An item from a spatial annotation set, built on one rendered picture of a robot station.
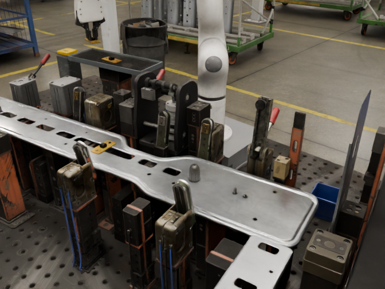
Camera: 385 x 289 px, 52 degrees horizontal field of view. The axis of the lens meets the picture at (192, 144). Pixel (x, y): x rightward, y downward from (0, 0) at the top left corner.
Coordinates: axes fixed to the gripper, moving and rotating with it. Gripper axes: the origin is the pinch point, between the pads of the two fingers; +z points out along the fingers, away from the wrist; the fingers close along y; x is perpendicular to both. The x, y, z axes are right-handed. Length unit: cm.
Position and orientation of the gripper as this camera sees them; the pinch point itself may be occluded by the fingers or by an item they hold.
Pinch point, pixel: (91, 34)
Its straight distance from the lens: 167.0
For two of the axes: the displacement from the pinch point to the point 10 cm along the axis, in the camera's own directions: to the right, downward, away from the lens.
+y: -8.2, 2.8, -5.0
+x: 5.7, 4.0, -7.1
